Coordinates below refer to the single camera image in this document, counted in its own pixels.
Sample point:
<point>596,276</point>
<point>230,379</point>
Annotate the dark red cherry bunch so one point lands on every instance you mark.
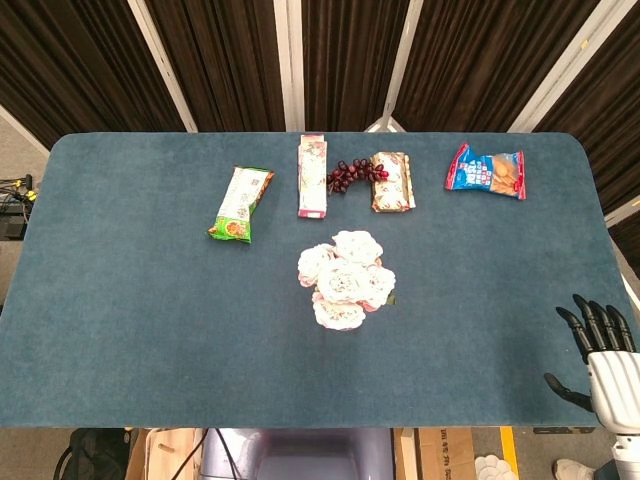
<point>350,175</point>

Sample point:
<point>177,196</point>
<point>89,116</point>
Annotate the pink floral carton box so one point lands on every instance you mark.
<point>312,180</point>

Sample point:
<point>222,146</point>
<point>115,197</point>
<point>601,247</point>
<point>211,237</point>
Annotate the brown cardboard box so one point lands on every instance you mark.
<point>440,455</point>

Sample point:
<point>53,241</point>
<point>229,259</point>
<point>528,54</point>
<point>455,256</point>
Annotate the blue red biscuit packet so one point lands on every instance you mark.
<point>482,172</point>

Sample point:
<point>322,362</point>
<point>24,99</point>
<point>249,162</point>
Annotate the green snack packet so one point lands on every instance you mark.
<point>240,205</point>

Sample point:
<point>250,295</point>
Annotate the white shoe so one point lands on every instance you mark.
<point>572,471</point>

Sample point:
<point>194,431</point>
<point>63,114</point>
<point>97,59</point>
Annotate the pink artificial rose bouquet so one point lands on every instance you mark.
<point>345,282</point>

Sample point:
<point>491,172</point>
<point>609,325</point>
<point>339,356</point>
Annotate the floral beige snack packet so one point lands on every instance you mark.
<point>392,187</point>

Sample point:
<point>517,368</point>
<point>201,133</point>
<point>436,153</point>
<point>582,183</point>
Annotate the white frame post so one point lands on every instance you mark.
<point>292,65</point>
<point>164,65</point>
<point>622,212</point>
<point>404,50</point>
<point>562,65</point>

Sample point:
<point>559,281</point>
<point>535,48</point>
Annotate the blue velvet tablecloth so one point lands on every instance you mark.
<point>150,325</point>

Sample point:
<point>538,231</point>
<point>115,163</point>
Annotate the dark brown pleated curtain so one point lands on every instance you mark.
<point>235,60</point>

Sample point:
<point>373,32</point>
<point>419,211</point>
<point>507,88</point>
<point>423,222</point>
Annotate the white scalloped plate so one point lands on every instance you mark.
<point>495,469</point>

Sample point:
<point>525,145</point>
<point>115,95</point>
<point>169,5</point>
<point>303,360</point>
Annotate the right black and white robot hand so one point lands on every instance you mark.
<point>615,385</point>

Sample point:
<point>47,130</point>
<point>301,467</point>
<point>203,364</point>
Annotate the light wooden crate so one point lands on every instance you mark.
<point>165,455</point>

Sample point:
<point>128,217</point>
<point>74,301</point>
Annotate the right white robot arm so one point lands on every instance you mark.
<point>625,450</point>

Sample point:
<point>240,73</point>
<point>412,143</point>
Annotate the purple grey robot base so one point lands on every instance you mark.
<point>310,455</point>

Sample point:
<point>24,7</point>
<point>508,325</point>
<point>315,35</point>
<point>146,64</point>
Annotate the black bag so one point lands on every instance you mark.
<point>95,452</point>

